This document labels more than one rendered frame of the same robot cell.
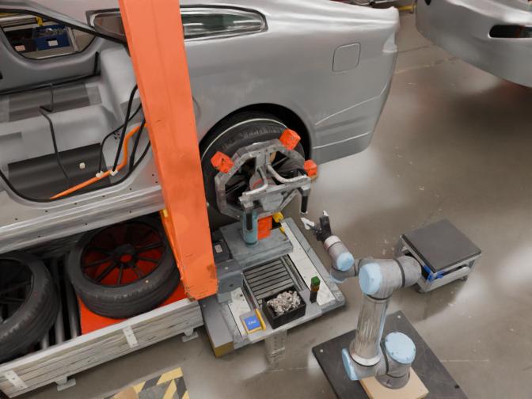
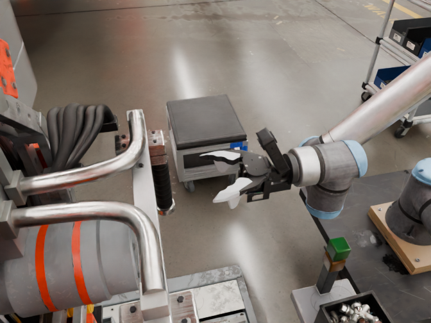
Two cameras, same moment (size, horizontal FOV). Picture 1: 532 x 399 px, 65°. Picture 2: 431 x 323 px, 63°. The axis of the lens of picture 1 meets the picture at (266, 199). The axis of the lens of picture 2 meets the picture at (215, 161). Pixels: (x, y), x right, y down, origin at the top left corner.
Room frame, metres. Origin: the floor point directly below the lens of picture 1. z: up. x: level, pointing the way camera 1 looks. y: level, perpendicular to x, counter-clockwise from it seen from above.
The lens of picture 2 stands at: (1.49, 0.27, 1.35)
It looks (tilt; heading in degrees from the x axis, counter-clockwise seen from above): 41 degrees down; 281
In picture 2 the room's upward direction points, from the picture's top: straight up
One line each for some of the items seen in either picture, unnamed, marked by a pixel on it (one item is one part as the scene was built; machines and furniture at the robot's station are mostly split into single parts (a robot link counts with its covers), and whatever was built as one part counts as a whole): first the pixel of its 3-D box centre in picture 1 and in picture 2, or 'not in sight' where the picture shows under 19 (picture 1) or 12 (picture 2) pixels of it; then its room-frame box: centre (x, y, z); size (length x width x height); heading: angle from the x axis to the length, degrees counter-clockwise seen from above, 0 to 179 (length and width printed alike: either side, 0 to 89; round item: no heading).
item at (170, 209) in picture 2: (304, 203); (161, 183); (1.70, -0.22, 0.83); 0.04 x 0.04 x 0.16
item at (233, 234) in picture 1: (251, 224); not in sight; (2.00, 0.10, 0.32); 0.40 x 0.30 x 0.28; 114
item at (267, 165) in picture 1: (286, 167); (79, 132); (1.77, -0.11, 1.03); 0.19 x 0.18 x 0.11; 24
